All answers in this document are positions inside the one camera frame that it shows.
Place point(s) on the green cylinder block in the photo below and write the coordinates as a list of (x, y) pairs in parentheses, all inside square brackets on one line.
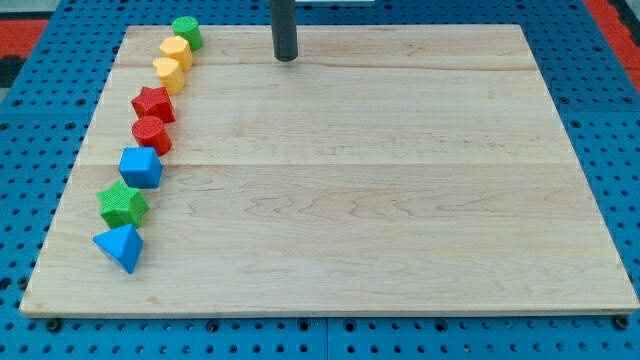
[(187, 27)]

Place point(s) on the green star block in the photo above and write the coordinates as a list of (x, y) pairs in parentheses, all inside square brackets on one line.
[(121, 205)]

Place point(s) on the yellow heart block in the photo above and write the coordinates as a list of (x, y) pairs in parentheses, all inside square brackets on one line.
[(169, 74)]

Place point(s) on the yellow pentagon block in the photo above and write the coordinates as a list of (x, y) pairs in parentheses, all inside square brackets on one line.
[(178, 48)]

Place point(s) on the blue triangle block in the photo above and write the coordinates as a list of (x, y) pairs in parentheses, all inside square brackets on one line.
[(123, 245)]

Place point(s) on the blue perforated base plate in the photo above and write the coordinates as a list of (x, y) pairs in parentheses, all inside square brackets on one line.
[(49, 107)]

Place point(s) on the red star block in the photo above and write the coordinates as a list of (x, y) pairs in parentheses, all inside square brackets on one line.
[(154, 102)]

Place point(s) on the wooden board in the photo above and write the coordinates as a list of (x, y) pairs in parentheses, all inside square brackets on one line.
[(389, 171)]

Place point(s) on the red cylinder block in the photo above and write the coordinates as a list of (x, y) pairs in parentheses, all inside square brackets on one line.
[(150, 131)]

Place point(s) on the blue cube block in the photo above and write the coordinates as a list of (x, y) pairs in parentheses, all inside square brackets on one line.
[(140, 167)]

